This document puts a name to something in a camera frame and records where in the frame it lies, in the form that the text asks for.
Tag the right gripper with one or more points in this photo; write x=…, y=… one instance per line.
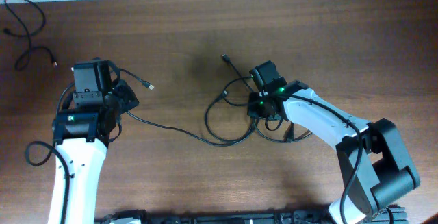
x=253, y=110

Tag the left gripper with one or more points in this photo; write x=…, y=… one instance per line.
x=129, y=101

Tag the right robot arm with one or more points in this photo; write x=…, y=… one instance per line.
x=375, y=164

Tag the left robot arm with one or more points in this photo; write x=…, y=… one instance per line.
x=81, y=137

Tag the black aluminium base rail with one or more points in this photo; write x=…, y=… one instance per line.
x=314, y=216

